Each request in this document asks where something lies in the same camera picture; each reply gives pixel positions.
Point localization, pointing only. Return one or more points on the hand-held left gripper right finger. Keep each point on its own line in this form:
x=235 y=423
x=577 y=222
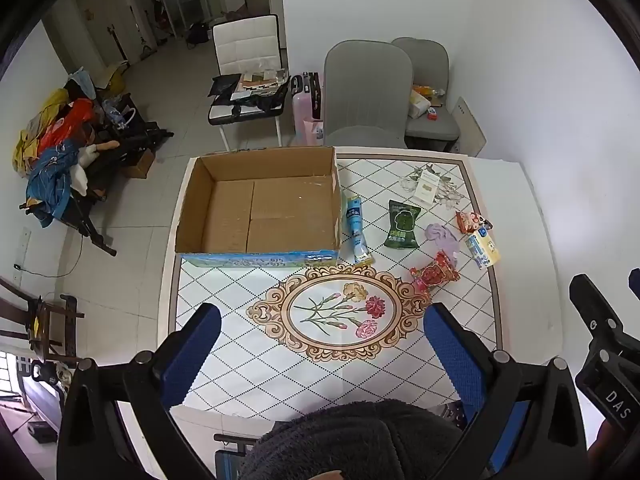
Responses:
x=452 y=355

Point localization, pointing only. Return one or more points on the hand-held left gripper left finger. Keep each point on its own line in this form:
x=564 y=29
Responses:
x=192 y=355

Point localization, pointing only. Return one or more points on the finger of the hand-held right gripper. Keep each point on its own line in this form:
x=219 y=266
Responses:
x=592 y=302
x=635 y=285

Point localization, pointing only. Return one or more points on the yellow tissue pack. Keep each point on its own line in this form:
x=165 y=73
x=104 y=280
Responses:
x=482 y=250

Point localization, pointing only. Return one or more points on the purple cloth scrunchie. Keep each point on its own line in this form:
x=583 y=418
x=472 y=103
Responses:
x=442 y=237

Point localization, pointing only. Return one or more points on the red panda snack packet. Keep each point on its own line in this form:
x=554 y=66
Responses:
x=467 y=221

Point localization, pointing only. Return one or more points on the green snack packet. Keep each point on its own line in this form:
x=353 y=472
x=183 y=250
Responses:
x=402 y=225

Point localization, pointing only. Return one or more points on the blue tube-shaped pack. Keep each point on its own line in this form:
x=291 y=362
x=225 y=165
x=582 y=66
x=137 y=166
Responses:
x=356 y=230

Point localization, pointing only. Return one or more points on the white packet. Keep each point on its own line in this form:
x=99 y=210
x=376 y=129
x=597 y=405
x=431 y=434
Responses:
x=427 y=187

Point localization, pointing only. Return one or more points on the dark fleece garment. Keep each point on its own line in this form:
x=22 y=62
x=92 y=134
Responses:
x=350 y=440

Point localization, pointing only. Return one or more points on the dark wooden chair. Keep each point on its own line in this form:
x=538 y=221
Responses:
x=45 y=325

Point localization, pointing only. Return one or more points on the small brown cardboard box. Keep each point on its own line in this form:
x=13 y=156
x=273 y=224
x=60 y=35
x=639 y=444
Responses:
x=139 y=165

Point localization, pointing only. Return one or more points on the beige board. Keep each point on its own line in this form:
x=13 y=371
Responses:
x=470 y=127

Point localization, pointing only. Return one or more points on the white plush toy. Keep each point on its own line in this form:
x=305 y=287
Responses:
x=90 y=155

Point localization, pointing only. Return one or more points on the pile of clothes on rack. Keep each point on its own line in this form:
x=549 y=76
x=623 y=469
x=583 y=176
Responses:
x=135 y=137

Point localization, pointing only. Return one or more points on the small red white box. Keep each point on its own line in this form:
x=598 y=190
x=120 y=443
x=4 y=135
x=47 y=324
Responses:
x=433 y=114

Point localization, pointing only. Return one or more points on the pink gift bag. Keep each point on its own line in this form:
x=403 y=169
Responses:
x=314 y=132

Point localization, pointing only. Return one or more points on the white plastic bag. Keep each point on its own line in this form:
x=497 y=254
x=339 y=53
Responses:
x=420 y=102

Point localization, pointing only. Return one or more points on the red plastic bag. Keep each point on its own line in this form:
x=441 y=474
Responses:
x=70 y=120

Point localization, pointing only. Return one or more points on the yellow garment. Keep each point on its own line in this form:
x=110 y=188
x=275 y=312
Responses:
x=27 y=147

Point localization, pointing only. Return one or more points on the orange packet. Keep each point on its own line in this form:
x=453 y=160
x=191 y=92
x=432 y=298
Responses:
x=425 y=90

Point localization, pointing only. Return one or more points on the black folder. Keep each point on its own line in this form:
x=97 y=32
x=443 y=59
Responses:
x=224 y=85

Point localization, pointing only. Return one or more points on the pink suitcase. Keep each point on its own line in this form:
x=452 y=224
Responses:
x=305 y=102

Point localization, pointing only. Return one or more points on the grey chair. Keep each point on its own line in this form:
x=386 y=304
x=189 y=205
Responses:
x=367 y=90
x=430 y=62

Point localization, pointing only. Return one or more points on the stack of papers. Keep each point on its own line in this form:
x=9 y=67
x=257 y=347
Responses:
x=262 y=80

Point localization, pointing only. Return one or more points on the light blue garment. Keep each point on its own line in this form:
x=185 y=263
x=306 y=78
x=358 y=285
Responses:
x=82 y=82

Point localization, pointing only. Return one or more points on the white padded chair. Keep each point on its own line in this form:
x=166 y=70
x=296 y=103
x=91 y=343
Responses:
x=245 y=42

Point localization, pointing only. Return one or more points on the black floor bag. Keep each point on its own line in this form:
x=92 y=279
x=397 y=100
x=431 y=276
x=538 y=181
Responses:
x=197 y=35

